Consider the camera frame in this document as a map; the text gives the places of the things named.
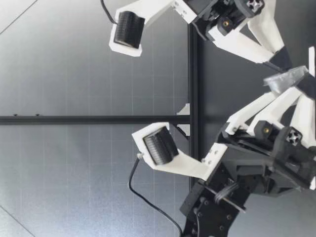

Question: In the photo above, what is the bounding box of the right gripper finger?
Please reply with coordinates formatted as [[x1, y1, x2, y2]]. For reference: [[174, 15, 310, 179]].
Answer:
[[261, 60, 285, 74]]

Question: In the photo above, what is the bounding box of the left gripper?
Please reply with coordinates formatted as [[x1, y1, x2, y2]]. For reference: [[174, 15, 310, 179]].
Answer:
[[221, 73, 316, 198]]

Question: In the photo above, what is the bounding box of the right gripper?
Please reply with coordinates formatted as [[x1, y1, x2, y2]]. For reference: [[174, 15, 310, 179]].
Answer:
[[187, 0, 294, 71]]

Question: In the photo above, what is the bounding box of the clear plastic cup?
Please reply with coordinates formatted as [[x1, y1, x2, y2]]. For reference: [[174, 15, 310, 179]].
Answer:
[[263, 65, 311, 94]]

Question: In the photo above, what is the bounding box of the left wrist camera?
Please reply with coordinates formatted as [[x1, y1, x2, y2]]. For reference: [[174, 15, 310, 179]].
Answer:
[[131, 121, 228, 181]]

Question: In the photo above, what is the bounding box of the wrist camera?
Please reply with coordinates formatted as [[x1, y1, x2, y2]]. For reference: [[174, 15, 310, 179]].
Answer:
[[131, 121, 228, 181], [108, 0, 198, 59]]

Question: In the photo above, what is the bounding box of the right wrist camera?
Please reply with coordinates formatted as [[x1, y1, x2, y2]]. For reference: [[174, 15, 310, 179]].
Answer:
[[108, 0, 198, 59]]

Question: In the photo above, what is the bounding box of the black camera cable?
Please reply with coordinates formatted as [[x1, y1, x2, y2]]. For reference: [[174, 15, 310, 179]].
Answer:
[[100, 0, 118, 25], [127, 152, 185, 237]]

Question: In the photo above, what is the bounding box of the black frame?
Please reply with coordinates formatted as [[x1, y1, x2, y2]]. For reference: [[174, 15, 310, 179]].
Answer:
[[0, 23, 199, 188]]

